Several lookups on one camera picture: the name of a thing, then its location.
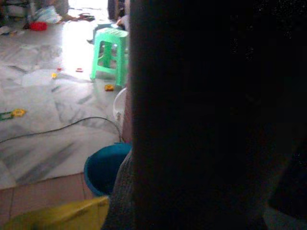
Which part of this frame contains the green toy block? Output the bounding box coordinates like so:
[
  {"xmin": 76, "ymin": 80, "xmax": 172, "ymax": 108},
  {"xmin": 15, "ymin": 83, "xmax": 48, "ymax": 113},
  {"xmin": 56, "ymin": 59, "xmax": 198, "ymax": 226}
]
[{"xmin": 0, "ymin": 111, "xmax": 14, "ymax": 122}]

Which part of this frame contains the blue plastic bucket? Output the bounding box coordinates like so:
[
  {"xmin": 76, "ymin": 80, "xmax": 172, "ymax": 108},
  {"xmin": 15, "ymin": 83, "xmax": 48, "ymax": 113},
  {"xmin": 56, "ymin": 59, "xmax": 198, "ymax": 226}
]
[{"xmin": 83, "ymin": 142, "xmax": 132, "ymax": 197}]

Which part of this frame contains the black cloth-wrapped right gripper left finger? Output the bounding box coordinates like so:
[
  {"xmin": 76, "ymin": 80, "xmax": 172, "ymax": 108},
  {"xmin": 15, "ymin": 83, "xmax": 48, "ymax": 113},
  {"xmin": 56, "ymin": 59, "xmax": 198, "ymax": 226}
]
[{"xmin": 102, "ymin": 149, "xmax": 135, "ymax": 230}]

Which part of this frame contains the white plastic bucket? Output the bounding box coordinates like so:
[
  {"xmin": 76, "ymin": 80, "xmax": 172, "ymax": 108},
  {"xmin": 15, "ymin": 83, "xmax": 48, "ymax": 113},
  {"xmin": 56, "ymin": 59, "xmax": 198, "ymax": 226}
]
[{"xmin": 112, "ymin": 87, "xmax": 128, "ymax": 125}]

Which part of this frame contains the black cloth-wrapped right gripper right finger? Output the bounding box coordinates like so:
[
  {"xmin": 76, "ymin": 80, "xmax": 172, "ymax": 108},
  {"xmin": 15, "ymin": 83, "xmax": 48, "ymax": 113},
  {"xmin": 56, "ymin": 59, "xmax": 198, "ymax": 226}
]
[{"xmin": 268, "ymin": 133, "xmax": 307, "ymax": 219}]

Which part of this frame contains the dark broom handle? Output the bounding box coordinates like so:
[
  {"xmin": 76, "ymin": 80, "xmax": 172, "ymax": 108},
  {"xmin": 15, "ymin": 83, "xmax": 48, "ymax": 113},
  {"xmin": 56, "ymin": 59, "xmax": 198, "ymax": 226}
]
[{"xmin": 129, "ymin": 0, "xmax": 307, "ymax": 230}]

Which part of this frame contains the black floor cable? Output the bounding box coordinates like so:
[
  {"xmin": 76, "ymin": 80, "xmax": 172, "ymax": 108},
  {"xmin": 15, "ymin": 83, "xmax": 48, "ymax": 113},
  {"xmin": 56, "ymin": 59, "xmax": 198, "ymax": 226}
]
[{"xmin": 0, "ymin": 116, "xmax": 120, "ymax": 144}]

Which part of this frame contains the white plastic bag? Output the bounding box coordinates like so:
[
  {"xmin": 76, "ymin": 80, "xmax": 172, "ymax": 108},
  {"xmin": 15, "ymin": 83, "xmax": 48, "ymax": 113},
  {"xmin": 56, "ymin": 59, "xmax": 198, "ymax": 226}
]
[{"xmin": 33, "ymin": 5, "xmax": 62, "ymax": 24}]

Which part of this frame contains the red plastic container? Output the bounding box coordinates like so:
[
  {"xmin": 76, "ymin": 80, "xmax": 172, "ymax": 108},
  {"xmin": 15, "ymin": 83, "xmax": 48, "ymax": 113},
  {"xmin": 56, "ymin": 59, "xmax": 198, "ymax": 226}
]
[{"xmin": 29, "ymin": 21, "xmax": 47, "ymax": 31}]

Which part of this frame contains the green plastic stool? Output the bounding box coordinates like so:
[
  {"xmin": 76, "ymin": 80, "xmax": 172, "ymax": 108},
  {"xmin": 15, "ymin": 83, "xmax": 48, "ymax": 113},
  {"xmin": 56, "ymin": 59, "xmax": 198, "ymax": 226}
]
[{"xmin": 89, "ymin": 27, "xmax": 130, "ymax": 88}]

